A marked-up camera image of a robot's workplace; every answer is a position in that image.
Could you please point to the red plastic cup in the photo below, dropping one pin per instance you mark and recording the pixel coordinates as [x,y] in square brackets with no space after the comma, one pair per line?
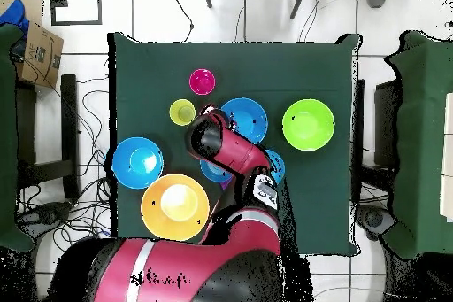
[202,81]

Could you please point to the large blue plastic bowl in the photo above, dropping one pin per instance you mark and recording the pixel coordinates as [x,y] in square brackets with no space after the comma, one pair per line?
[138,162]
[247,117]

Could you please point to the small blue flat-bottomed bowl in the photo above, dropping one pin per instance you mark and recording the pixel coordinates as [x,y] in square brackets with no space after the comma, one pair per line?
[277,165]
[212,172]

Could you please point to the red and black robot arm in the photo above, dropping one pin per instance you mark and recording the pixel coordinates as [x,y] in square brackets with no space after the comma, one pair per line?
[240,153]

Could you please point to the yellow ribbed plastic cup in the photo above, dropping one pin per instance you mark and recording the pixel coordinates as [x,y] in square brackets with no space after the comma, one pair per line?
[182,112]

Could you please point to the large green plastic bowl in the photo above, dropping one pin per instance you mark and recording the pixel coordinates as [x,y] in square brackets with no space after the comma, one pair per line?
[308,125]

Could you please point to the dark green tablecloth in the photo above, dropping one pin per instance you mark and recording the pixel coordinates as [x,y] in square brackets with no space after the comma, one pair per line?
[300,68]

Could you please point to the large yellow plastic bowl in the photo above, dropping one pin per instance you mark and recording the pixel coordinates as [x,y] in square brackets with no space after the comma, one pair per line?
[175,206]

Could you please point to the printed cardboard box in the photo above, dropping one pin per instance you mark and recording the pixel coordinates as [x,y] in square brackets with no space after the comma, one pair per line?
[39,57]

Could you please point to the plain cardboard box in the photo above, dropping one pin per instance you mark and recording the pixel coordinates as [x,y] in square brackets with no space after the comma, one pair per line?
[33,8]

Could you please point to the green cloth on side table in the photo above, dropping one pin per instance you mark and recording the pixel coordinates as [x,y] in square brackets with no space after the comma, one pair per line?
[421,139]
[7,139]

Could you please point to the blue bag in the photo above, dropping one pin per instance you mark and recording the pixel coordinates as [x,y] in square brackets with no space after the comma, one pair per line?
[14,15]

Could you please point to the black stool frame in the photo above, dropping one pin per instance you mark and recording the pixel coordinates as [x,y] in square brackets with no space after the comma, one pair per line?
[69,121]

